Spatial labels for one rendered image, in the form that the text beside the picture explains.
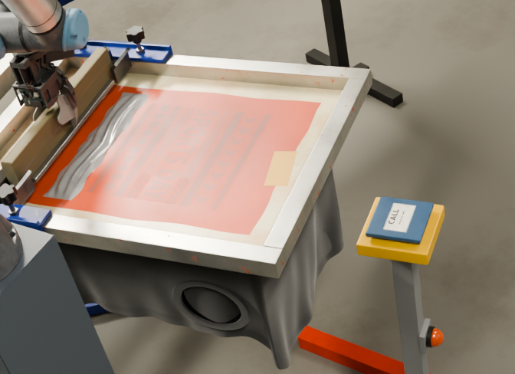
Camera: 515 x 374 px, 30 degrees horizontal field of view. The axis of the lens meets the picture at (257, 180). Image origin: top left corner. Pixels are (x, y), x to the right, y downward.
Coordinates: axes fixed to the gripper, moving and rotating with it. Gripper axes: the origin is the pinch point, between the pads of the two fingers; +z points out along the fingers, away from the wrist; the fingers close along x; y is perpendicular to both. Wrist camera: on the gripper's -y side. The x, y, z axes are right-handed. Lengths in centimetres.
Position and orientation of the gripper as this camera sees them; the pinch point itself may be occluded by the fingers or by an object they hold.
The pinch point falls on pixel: (64, 119)
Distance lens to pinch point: 211.1
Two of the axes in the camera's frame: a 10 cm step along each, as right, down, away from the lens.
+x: 9.2, 1.2, -3.8
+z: 1.8, 7.5, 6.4
